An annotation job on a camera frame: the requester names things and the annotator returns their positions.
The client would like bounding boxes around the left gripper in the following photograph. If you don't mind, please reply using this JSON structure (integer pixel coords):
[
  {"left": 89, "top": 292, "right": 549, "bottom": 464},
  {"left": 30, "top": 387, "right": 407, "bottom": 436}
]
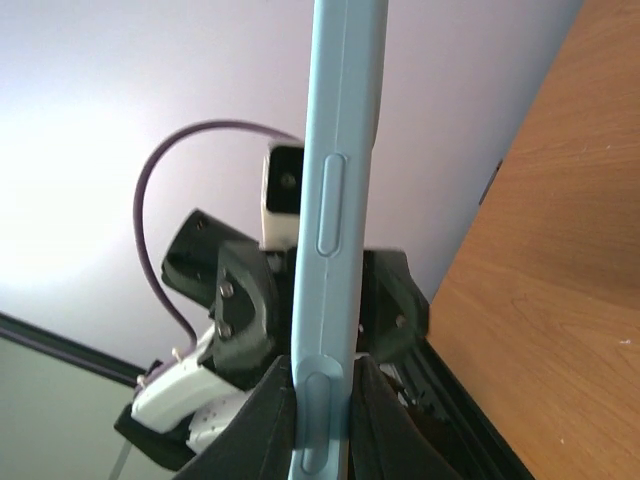
[{"left": 207, "top": 239, "right": 431, "bottom": 391}]

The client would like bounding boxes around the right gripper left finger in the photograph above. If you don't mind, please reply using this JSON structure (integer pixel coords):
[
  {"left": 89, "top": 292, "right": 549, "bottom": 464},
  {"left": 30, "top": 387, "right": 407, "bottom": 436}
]
[{"left": 175, "top": 356, "right": 296, "bottom": 480}]

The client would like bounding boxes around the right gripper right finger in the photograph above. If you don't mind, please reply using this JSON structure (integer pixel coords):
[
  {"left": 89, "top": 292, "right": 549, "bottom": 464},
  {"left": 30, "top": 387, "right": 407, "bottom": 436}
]
[{"left": 349, "top": 356, "right": 450, "bottom": 480}]

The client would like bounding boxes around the light blue phone case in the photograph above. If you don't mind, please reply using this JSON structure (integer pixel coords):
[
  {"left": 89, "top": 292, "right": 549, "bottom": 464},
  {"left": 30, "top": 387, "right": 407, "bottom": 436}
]
[{"left": 289, "top": 0, "right": 388, "bottom": 479}]

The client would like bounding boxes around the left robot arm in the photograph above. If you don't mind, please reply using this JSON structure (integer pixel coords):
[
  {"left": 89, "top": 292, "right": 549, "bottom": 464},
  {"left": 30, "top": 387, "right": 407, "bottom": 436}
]
[{"left": 116, "top": 210, "right": 429, "bottom": 471}]

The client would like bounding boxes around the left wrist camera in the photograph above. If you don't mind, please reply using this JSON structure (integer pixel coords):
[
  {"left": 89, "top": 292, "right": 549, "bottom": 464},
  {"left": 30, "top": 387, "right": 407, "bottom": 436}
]
[{"left": 260, "top": 142, "right": 304, "bottom": 251}]

